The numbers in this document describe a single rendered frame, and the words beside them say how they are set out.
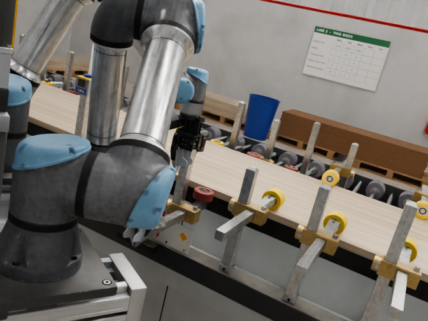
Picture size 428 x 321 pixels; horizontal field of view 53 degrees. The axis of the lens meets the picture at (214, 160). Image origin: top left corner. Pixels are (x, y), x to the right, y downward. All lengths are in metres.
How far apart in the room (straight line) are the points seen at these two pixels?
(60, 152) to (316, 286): 1.26
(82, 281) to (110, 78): 0.47
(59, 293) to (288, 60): 8.37
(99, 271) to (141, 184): 0.21
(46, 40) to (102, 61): 0.32
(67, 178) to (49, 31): 0.67
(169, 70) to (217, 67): 8.65
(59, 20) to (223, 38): 8.27
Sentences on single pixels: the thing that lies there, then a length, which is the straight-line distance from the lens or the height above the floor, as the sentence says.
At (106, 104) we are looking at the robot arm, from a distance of 1.08.
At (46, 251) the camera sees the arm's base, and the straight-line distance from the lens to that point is 0.78.
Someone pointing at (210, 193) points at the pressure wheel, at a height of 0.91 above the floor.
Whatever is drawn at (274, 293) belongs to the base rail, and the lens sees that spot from 1.59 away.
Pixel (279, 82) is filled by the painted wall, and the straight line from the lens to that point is 8.98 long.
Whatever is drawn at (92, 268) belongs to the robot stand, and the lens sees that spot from 0.85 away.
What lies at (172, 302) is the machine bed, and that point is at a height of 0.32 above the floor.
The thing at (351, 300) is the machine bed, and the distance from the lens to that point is 1.75.
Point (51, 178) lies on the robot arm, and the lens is 0.73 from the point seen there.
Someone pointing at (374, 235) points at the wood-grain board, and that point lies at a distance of 1.83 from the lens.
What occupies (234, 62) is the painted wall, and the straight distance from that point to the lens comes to 9.36.
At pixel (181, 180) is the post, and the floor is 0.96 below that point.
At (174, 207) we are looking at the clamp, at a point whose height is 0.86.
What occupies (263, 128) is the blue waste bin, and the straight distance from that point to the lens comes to 7.34.
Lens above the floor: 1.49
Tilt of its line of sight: 16 degrees down
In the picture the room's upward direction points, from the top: 14 degrees clockwise
